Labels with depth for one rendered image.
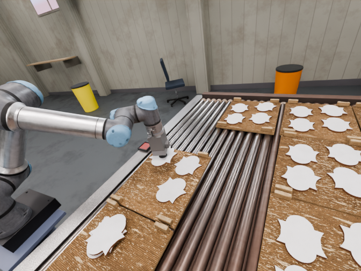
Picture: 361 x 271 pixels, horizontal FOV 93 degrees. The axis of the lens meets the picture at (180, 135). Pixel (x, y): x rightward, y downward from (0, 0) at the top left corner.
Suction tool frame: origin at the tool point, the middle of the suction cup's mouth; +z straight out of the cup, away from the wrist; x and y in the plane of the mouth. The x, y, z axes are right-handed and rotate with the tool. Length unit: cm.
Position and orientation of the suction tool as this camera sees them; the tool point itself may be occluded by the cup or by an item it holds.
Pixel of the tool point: (163, 157)
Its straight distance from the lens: 87.9
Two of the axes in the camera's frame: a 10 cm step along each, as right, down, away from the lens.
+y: 1.1, -5.7, 8.1
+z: 1.8, 8.1, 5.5
